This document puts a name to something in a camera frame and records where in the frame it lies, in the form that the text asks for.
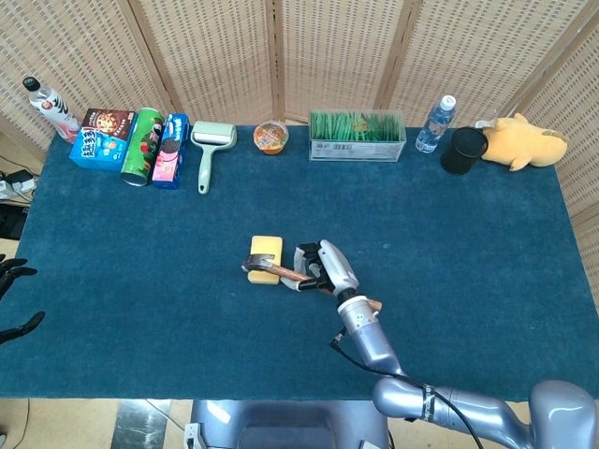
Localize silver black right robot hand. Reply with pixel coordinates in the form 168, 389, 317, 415
279, 239, 361, 300

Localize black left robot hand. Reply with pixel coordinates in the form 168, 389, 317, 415
0, 254, 47, 345

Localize wooden handle claw hammer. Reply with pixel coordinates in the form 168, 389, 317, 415
241, 253, 383, 312

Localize yellow sponge green base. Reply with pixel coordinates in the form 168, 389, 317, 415
247, 235, 285, 285

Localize black bag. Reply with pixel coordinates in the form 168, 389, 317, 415
0, 204, 30, 242

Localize white power strip with adapter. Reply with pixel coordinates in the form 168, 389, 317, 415
0, 168, 38, 200

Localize blue table cloth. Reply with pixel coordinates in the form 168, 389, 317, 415
0, 122, 599, 402

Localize clear box of green packets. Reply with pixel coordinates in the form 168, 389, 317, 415
308, 109, 407, 164

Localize orange instant noodle cup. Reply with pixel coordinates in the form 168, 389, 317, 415
253, 119, 290, 155

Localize blue snack box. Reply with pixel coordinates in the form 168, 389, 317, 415
68, 128, 131, 173

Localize silver robot torso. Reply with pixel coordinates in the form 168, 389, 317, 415
184, 399, 390, 449

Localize black mesh pen holder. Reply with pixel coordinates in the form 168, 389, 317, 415
440, 126, 489, 177

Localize pale green lint roller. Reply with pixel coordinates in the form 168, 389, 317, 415
190, 121, 239, 195

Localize clear water bottle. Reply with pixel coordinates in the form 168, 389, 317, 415
415, 94, 458, 154

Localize green chips can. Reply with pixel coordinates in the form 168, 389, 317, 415
120, 107, 167, 187

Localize brown cookie box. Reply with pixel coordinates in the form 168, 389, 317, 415
81, 108, 137, 141

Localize blue pink cookie box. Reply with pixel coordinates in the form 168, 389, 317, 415
152, 113, 190, 191

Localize yellow plush toy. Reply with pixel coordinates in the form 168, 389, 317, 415
475, 112, 569, 173

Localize woven folding screen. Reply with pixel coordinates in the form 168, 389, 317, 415
0, 0, 599, 263

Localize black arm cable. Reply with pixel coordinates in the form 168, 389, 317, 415
330, 329, 484, 449

